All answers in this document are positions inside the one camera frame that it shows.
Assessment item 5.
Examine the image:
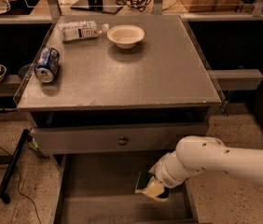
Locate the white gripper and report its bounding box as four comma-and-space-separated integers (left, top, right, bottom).
143, 159, 185, 202

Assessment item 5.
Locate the green and yellow sponge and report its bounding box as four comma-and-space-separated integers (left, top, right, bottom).
135, 171, 153, 193

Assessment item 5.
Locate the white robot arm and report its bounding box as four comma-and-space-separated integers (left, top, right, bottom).
135, 136, 263, 202

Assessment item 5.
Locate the grey top drawer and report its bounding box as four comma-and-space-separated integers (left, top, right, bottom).
32, 122, 209, 154

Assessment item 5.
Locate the round brass drawer knob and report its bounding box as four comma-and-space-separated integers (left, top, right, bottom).
118, 136, 128, 146

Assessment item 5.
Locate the grey open middle drawer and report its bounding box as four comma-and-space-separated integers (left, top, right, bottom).
52, 150, 199, 224

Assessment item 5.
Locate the grey drawer cabinet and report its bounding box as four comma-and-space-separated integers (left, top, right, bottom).
16, 14, 222, 224

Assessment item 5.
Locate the black bar on floor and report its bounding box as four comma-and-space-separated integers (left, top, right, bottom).
0, 129, 29, 203

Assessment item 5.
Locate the white paper bowl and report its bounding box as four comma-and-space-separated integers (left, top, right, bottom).
107, 25, 145, 49

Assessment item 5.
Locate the blue soda can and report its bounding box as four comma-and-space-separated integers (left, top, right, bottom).
35, 47, 60, 83

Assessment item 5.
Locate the clear plastic water bottle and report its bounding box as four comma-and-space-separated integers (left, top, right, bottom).
58, 21, 109, 41

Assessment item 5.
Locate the black monitor stand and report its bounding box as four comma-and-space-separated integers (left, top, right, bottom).
71, 0, 123, 14

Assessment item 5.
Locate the black floor cable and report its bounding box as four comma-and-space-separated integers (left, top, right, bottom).
0, 119, 43, 224

